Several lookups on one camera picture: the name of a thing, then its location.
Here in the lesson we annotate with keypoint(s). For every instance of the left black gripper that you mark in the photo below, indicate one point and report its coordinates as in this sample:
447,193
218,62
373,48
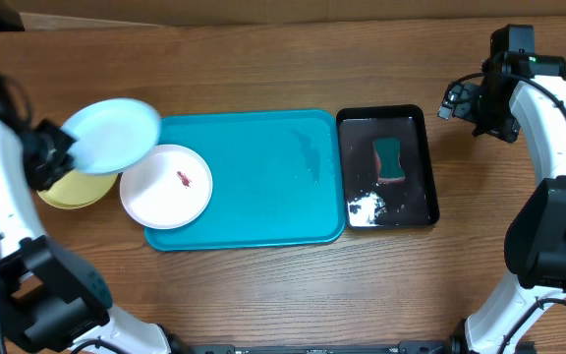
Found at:
52,172

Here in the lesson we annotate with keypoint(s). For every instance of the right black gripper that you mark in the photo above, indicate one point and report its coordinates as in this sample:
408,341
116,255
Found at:
482,109

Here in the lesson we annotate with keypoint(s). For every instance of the yellow plate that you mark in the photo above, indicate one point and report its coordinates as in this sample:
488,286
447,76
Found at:
76,190

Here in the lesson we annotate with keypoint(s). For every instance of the light blue plate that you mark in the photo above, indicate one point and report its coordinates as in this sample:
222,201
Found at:
112,135

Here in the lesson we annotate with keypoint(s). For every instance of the green and pink sponge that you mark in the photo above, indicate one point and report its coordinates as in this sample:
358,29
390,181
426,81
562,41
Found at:
387,153

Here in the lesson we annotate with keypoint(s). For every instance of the pink plate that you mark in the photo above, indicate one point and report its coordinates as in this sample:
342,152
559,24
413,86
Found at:
170,188

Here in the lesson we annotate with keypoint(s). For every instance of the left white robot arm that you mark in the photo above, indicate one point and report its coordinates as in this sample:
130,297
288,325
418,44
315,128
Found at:
50,298

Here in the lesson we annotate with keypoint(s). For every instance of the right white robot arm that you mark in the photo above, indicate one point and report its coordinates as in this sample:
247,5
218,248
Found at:
530,89

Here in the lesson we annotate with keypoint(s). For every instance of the black rectangular tray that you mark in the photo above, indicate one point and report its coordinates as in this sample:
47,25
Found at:
369,205

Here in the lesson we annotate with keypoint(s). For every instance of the teal plastic tray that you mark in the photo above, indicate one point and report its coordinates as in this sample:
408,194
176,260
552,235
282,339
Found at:
276,180

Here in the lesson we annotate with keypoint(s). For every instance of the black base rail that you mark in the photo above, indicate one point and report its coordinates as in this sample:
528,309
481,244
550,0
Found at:
312,349

